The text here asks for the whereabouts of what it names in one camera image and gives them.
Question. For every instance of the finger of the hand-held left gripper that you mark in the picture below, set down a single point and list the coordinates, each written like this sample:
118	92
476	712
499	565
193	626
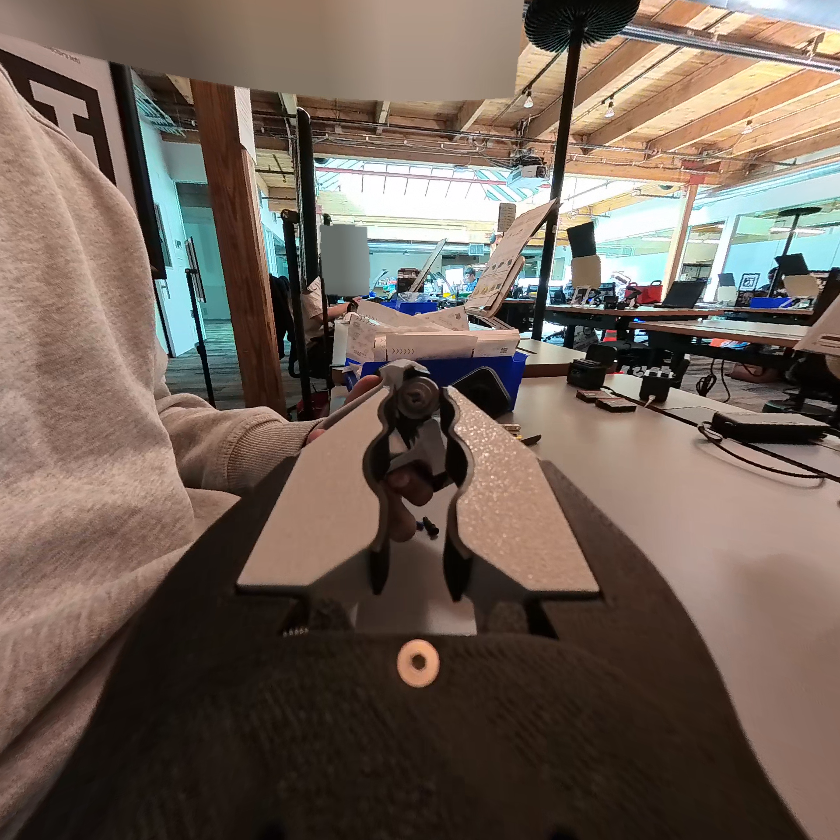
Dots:
403	373
426	446

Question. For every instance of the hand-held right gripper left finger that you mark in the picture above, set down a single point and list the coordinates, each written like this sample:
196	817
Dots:
308	525

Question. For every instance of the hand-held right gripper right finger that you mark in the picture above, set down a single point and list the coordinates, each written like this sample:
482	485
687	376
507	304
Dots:
518	525

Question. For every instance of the grey lego wheel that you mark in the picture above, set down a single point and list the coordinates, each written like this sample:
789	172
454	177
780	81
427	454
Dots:
417	397

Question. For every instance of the person's left forearm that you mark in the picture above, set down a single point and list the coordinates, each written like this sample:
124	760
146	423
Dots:
229	439

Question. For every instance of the black lego pin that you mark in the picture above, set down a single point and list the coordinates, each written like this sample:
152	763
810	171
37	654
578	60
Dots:
430	527

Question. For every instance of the person's left hand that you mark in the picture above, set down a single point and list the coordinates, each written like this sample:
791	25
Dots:
407	485

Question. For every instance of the pile of white paper boxes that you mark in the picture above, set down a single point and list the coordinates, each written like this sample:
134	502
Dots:
426	341

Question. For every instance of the black smartphone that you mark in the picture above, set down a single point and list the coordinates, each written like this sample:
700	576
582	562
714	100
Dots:
482	390

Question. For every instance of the blue plastic bin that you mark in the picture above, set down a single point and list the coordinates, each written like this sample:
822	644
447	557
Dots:
518	374

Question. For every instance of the black battery pack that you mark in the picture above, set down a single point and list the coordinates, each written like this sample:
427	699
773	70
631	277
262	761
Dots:
590	395
617	405

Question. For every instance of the black battery charger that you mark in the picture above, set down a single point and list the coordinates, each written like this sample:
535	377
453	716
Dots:
590	367
656	384

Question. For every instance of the black stand pole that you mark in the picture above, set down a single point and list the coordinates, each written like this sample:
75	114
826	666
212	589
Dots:
305	197

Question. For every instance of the ceiling projector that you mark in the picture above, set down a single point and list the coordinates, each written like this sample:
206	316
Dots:
525	174

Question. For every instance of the black power adapter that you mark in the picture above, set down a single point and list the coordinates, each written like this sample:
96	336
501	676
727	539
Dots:
768	426

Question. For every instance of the person's grey sweatshirt torso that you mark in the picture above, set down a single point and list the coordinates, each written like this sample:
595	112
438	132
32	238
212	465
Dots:
65	394

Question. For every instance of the wooden top table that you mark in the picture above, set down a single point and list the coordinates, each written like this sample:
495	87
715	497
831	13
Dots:
722	331

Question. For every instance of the black laptop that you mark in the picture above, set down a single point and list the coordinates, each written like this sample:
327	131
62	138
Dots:
686	294

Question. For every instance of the black pole with round disc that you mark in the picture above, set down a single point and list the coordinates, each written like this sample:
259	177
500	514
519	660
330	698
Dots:
577	23

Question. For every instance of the wooden post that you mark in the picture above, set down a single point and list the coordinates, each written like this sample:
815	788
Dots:
236	262

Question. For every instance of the black and white wall sign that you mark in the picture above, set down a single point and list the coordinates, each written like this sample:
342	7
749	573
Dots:
92	72

